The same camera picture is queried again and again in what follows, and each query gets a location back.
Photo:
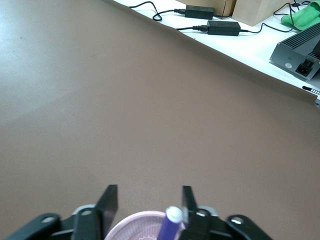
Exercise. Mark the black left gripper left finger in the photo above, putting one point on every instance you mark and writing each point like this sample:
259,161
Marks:
105,212

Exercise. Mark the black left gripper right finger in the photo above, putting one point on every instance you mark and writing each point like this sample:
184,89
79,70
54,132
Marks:
197,220

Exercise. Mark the purple highlighter pen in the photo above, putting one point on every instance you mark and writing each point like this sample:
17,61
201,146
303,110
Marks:
171,222

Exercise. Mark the pink plastic pen holder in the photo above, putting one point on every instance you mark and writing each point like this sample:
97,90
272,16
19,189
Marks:
140,225

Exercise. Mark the brown table mat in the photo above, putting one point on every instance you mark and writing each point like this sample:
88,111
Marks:
125,100

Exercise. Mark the grey metal electronics box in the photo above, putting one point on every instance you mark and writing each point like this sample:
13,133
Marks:
295,52

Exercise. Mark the black power adapter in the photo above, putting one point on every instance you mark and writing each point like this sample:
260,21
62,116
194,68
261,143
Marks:
223,27
200,11

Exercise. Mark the green cloth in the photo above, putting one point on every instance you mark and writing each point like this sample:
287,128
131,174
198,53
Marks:
303,16

